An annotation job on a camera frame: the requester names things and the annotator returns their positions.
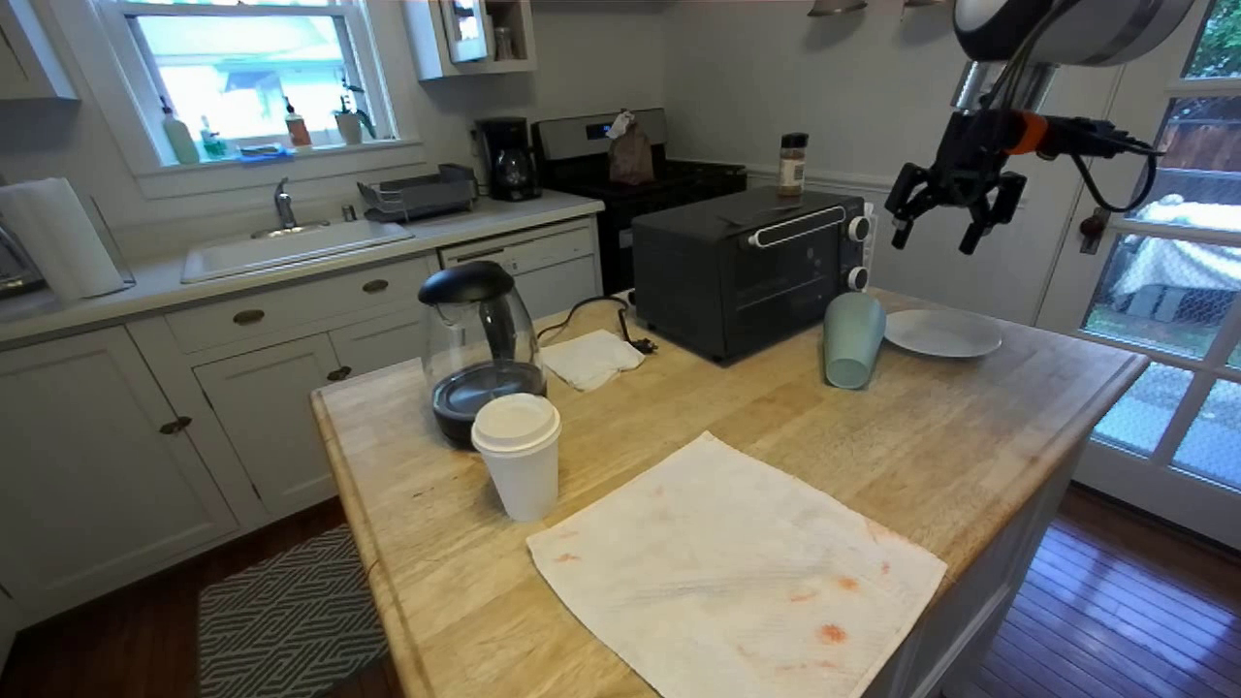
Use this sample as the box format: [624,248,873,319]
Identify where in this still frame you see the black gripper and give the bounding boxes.
[879,132,1032,260]

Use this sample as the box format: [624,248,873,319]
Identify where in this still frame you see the white round plate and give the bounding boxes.
[879,304,1008,363]

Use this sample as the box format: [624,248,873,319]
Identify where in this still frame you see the glass spice jar black lid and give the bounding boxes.
[777,132,815,195]

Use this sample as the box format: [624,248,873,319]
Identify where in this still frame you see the black toaster oven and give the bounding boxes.
[628,182,873,367]

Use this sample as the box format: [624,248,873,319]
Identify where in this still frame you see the black kitchen stove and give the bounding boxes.
[530,104,751,300]

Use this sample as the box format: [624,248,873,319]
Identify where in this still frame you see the brown paper bag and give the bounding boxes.
[606,109,659,191]

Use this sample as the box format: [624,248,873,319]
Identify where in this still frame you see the white glass pane door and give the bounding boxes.
[1032,0,1241,553]

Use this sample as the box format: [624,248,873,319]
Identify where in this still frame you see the small white napkin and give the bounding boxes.
[537,326,648,397]

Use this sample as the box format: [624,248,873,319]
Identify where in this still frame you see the white wood-top kitchen island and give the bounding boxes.
[308,287,1153,698]

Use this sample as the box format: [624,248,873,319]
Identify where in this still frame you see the white paper sheet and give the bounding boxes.
[525,431,949,698]

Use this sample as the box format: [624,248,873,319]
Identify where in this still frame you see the black coffee maker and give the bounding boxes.
[468,117,542,204]

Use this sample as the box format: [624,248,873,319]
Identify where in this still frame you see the white lidded paper cup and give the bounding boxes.
[468,393,565,526]

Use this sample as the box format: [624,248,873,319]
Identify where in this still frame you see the grey dish rack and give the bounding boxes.
[353,162,484,230]

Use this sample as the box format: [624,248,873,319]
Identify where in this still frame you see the windowsill plant jar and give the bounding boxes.
[331,78,380,149]

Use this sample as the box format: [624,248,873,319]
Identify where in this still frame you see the white kitchen sink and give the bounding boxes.
[180,217,418,287]

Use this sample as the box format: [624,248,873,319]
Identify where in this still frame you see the chrome sink faucet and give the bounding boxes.
[269,176,303,235]

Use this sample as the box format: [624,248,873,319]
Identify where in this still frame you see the blue sponge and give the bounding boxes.
[234,144,300,171]

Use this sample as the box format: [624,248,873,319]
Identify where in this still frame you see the kitchen window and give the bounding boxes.
[89,0,418,179]

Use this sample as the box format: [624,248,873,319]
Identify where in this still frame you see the white kitchen counter cabinets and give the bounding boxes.
[0,191,610,637]

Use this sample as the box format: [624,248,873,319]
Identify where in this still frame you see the small green bottle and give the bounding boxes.
[193,117,234,162]

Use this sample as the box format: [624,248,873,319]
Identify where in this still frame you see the white soap bottle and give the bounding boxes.
[158,100,204,171]

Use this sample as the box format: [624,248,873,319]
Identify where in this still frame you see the grey patterned floor mat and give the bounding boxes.
[193,519,393,698]

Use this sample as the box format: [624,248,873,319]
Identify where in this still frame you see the white paper towel roll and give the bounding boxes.
[0,176,133,308]

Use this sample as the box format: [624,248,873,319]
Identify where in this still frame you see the black wrist camera orange plug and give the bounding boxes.
[949,104,1051,159]

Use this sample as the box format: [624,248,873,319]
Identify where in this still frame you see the white wall cabinet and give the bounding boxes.
[398,0,538,85]

